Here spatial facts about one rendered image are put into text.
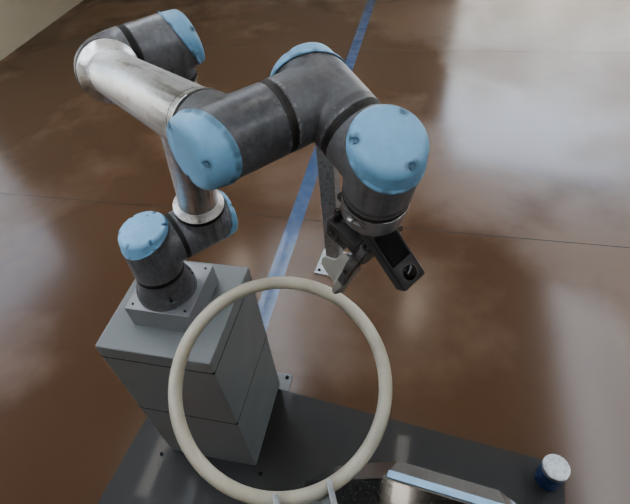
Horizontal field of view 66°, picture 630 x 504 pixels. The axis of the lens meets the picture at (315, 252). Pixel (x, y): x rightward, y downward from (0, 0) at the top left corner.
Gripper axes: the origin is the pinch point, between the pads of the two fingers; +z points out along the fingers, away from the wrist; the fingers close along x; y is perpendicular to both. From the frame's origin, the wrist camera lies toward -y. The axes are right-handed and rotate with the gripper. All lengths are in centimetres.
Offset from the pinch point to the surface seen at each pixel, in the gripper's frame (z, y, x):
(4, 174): 251, 290, 65
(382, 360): 28.1, -12.5, 3.7
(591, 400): 145, -87, -76
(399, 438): 145, -39, -3
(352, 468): 28.1, -23.4, 24.0
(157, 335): 75, 43, 40
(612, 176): 196, -32, -228
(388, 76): 266, 160, -232
